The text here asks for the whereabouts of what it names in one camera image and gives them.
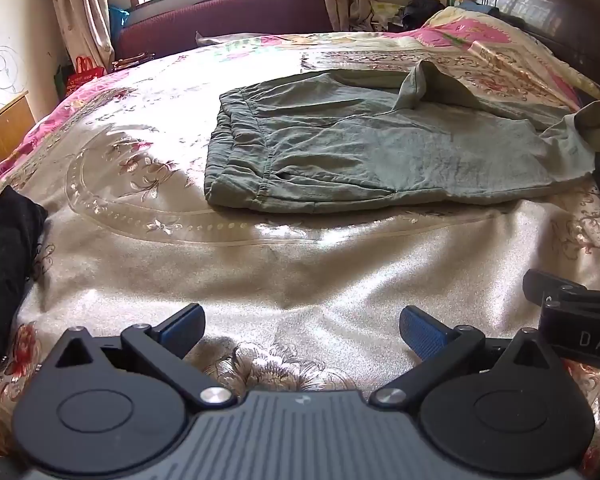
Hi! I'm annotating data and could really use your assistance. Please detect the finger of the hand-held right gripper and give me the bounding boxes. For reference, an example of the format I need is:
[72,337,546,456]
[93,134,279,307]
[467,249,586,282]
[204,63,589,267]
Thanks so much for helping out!
[523,269,588,307]

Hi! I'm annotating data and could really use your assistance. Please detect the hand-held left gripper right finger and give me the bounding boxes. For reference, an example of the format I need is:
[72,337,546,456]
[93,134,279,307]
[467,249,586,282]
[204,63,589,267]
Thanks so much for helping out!
[369,306,563,409]

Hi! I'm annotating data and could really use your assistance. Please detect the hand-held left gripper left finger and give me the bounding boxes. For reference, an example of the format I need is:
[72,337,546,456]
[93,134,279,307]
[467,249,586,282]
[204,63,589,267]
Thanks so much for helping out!
[42,304,238,409]

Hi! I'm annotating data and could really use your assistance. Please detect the green pants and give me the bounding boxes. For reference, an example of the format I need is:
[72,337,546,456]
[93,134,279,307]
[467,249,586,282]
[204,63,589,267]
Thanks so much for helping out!
[203,60,600,216]

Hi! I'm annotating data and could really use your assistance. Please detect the floral satin bedspread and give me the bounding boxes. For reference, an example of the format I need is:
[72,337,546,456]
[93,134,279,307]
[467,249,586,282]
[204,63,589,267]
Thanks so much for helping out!
[0,7,600,461]

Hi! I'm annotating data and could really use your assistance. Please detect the black cloth pile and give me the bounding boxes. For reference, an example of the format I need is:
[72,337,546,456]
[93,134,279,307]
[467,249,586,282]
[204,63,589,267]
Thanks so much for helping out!
[0,186,49,368]

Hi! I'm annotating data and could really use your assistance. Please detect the wooden nightstand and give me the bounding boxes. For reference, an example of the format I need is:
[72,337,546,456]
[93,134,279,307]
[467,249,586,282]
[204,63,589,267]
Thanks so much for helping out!
[0,91,37,183]

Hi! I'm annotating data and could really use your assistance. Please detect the dark wooden headboard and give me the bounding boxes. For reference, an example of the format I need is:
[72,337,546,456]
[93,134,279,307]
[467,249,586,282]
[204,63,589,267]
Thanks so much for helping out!
[472,0,600,92]

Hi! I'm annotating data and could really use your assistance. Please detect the red bag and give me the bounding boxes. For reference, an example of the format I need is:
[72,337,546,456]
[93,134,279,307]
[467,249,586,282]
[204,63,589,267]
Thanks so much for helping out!
[62,56,106,98]

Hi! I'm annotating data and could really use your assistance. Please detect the blue cloth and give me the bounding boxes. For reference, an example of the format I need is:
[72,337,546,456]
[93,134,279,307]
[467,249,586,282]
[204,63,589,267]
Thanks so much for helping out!
[460,0,501,17]

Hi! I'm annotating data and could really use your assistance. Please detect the grey cloth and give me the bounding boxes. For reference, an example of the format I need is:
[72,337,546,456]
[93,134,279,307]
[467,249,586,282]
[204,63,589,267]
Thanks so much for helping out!
[195,31,261,47]

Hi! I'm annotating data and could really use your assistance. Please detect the black clothes heap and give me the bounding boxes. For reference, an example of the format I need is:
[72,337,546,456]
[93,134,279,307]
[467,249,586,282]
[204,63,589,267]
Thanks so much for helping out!
[400,0,449,31]

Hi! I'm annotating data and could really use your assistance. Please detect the blue plastic bag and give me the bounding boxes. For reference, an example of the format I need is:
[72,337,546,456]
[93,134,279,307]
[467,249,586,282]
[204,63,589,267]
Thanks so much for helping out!
[109,5,131,43]

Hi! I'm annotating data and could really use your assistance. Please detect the maroon upholstered sofa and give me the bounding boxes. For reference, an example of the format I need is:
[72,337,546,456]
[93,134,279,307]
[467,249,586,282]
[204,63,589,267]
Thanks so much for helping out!
[112,0,333,63]

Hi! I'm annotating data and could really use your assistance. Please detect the pale yellow cloth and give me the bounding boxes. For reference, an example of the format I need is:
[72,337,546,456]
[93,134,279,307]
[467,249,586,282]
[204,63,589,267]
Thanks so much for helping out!
[370,0,406,24]

